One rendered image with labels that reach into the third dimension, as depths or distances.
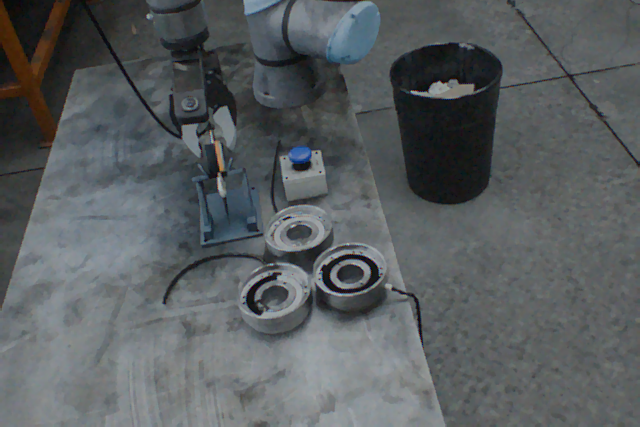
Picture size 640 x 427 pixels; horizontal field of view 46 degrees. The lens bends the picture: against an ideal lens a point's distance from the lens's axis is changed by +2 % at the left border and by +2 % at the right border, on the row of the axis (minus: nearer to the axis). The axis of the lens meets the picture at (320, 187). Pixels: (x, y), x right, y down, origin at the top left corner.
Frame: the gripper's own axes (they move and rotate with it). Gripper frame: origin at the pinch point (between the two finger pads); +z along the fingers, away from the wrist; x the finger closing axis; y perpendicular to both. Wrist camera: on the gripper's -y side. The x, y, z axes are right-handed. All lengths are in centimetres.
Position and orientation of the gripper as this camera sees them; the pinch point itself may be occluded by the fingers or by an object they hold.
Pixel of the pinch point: (214, 150)
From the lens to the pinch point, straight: 118.8
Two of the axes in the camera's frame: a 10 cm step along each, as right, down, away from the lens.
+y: -1.4, -6.0, 7.9
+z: 1.3, 7.8, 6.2
